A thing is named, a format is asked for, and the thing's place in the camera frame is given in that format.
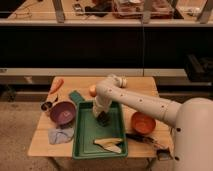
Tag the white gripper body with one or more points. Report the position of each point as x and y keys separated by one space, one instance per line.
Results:
x=96 y=111

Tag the black eraser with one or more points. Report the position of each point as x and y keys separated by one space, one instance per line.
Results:
x=103 y=119

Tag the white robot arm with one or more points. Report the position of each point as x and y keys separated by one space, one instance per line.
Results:
x=192 y=121

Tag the green plastic tray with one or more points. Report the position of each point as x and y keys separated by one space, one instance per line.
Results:
x=87 y=129

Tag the peach apple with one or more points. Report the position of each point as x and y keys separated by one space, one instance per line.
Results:
x=92 y=90

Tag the teal sponge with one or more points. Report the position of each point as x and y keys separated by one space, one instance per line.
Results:
x=76 y=97

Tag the yellow corn cob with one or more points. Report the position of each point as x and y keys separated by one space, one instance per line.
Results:
x=108 y=141

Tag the purple bowl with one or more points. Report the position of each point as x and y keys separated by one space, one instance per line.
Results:
x=63 y=112

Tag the white cup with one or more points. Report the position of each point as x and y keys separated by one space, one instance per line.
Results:
x=123 y=82

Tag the white banana peel piece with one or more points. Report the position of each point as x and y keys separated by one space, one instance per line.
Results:
x=113 y=148

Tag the orange carrot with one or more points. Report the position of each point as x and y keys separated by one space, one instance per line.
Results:
x=55 y=87

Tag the orange bowl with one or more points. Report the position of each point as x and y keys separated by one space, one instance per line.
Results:
x=142 y=123

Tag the grey blue cloth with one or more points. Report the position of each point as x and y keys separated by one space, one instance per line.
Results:
x=59 y=136

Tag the small metal cup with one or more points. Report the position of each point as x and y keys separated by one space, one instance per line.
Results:
x=46 y=106

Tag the wooden table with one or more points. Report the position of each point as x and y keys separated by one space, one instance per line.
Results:
x=40 y=144

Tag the clear plastic container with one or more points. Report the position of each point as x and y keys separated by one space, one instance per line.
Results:
x=160 y=9

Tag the black box on shelf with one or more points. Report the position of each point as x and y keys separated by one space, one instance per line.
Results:
x=199 y=69

